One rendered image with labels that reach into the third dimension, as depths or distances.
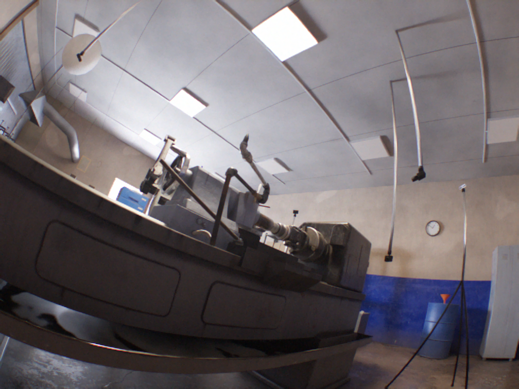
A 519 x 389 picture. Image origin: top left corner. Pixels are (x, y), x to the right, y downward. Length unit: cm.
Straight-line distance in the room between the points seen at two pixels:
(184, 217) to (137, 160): 756
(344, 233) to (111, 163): 751
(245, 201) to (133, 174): 733
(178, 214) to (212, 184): 25
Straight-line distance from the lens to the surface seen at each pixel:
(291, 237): 150
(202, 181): 105
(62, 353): 68
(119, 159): 831
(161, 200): 222
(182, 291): 85
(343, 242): 173
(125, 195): 296
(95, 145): 831
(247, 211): 112
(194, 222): 94
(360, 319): 372
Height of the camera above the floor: 77
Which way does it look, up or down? 20 degrees up
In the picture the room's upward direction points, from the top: 17 degrees clockwise
